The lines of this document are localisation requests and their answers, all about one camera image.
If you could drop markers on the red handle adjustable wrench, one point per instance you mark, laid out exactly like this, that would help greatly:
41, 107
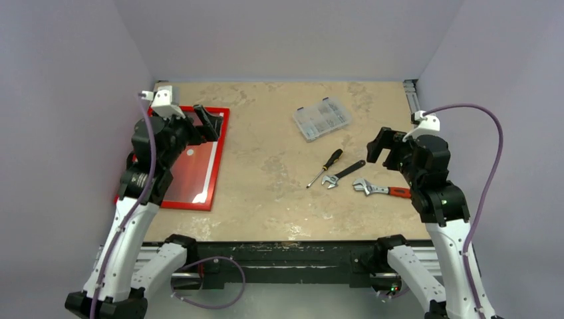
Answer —
366, 187

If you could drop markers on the red picture frame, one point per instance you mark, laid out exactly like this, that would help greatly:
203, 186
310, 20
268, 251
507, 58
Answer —
188, 183

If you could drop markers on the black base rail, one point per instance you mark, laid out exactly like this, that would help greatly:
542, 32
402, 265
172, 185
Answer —
357, 264

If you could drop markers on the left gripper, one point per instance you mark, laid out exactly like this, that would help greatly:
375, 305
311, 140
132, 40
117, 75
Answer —
209, 122

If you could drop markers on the black yellow screwdriver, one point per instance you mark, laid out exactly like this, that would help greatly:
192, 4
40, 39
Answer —
335, 156

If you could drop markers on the clear plastic screw box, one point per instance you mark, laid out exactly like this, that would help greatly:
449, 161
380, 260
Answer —
322, 118

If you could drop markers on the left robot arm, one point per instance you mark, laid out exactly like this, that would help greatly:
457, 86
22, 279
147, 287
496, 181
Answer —
114, 289

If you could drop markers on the black handle adjustable wrench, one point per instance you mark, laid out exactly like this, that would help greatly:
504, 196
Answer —
332, 180

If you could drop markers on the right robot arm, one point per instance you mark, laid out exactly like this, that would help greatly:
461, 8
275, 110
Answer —
442, 207

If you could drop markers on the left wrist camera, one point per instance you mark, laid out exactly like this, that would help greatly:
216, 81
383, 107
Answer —
166, 102

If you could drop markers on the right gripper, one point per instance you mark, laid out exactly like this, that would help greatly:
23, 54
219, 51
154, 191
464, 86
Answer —
392, 149

